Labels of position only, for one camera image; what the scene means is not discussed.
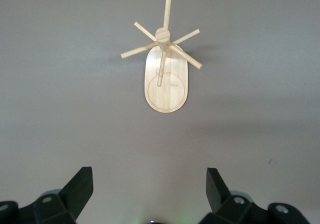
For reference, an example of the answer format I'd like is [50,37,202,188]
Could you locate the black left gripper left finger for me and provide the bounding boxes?
[17,166,94,224]

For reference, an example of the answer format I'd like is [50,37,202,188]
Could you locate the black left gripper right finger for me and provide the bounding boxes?
[201,167,270,224]

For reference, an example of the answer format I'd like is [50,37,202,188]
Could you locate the wooden cup rack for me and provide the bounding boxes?
[120,0,203,114]

